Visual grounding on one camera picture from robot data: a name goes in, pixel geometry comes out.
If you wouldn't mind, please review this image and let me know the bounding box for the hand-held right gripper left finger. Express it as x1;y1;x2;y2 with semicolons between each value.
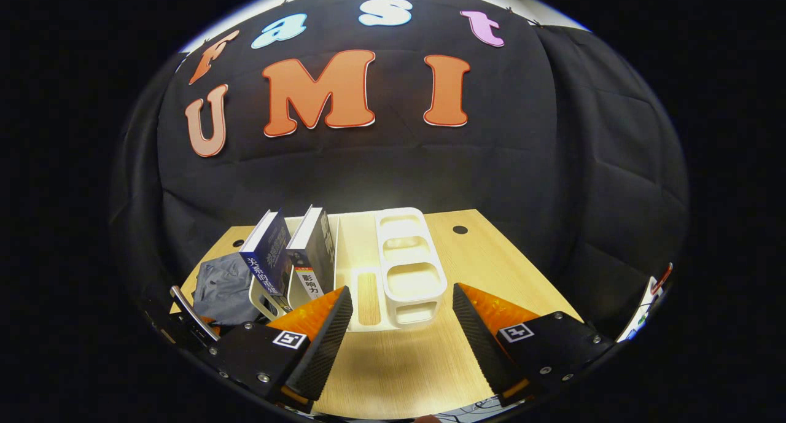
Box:
206;286;354;413

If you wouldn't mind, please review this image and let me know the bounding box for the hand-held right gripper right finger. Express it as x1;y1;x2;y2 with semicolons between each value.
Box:
453;282;615;407

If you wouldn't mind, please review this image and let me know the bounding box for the grey schoolbag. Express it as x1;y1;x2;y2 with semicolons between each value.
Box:
192;252;271;327

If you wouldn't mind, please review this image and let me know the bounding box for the blue book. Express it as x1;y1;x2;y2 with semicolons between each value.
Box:
239;209;294;313

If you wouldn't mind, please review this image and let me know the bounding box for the white bookshelf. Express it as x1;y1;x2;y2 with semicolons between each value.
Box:
249;207;449;333

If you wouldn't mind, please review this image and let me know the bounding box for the grey book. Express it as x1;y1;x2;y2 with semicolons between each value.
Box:
286;205;337;301

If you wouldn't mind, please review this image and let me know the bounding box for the white panel with coloured marks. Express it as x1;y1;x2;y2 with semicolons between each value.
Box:
616;262;674;344

